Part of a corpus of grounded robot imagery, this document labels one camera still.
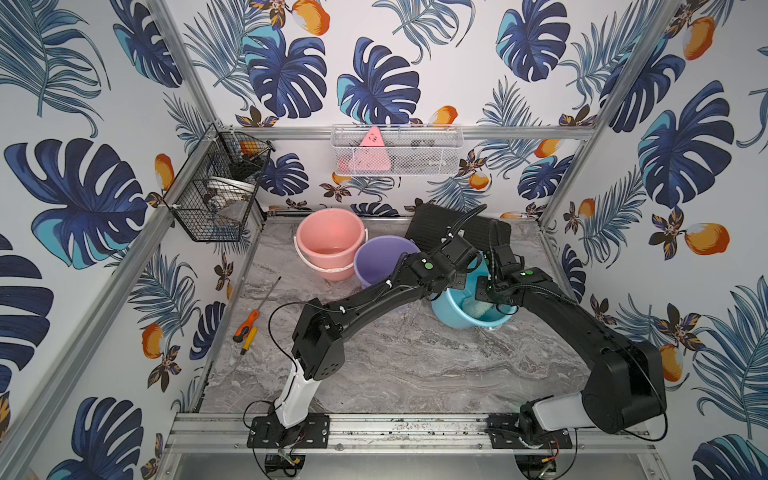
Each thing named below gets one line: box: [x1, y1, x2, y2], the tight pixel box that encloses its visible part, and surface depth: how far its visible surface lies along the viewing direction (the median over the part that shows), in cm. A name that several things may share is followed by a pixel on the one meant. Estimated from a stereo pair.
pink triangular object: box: [348, 126, 391, 171], surface depth 92 cm
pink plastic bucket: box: [293, 208, 368, 282], surface depth 97 cm
